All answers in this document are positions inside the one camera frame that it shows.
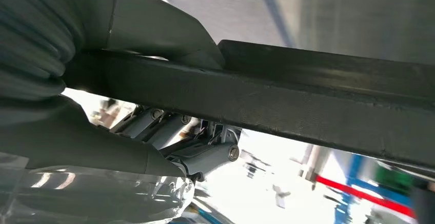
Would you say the red horizontal bar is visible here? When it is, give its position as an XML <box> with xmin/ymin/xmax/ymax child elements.
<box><xmin>315</xmin><ymin>175</ymin><xmax>417</xmax><ymax>219</ymax></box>

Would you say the green blurred object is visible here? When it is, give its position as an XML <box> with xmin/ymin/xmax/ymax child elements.
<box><xmin>374</xmin><ymin>162</ymin><xmax>416</xmax><ymax>196</ymax></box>

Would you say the blue upright frame post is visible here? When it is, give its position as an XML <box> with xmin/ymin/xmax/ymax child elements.
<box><xmin>334</xmin><ymin>154</ymin><xmax>412</xmax><ymax>224</ymax></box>

